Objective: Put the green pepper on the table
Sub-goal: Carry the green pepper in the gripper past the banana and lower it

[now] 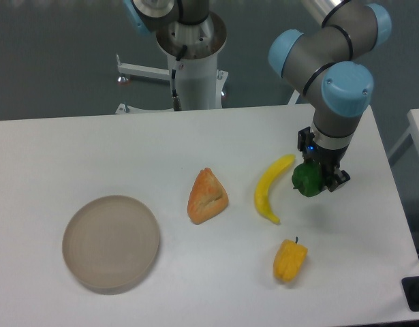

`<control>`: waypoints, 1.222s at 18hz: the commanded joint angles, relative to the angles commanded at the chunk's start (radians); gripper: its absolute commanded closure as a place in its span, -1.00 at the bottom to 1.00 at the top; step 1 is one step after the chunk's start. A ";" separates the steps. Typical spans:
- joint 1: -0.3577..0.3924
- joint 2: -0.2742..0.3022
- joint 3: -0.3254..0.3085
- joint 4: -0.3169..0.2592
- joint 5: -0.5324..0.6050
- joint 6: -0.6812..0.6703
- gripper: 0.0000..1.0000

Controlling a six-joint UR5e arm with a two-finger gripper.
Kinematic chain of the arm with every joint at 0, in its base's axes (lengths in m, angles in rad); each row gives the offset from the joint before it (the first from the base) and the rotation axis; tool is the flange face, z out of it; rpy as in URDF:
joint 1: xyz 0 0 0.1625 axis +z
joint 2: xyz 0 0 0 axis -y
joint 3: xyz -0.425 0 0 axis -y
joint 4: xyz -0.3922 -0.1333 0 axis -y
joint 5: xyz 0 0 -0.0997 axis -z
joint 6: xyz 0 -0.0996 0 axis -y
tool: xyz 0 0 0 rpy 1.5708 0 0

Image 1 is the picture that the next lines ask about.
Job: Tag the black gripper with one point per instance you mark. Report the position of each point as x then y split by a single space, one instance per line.
308 145

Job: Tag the green toy pepper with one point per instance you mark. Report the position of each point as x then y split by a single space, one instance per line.
307 178

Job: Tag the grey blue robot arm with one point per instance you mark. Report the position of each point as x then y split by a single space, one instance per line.
321 67

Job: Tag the yellow toy pepper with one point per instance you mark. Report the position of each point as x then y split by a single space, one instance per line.
288 260

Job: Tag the yellow toy banana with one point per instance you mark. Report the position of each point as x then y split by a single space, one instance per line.
261 194

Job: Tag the white side table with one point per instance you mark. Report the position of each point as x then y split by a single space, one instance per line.
409 137

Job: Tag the orange toy bread wedge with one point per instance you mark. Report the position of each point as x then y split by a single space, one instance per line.
207 198

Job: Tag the black device at edge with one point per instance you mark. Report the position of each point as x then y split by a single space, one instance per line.
411 290

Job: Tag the beige round plate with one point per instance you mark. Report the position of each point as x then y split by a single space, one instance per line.
111 244

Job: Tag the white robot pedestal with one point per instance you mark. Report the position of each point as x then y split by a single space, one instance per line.
196 82

